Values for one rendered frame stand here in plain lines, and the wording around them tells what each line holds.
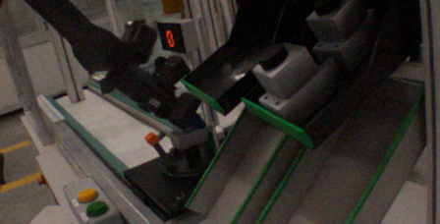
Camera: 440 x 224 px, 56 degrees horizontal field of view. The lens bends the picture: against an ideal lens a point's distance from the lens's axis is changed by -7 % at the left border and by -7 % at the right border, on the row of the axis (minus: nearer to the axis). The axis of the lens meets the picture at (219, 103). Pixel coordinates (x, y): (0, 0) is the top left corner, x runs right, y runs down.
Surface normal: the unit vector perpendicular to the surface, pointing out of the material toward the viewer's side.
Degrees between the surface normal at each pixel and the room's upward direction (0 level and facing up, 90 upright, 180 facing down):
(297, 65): 90
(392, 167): 90
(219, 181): 90
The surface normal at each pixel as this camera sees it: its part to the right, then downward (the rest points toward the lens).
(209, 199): 0.36, 0.23
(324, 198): -0.78, -0.45
